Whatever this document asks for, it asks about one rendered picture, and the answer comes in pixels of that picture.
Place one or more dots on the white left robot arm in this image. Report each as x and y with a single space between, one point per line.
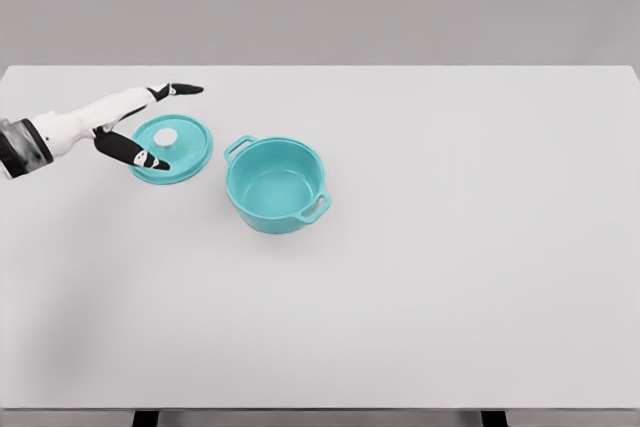
42 136

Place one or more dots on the teal pot lid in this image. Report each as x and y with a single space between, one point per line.
187 144

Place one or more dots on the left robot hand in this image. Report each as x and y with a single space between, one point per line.
107 108

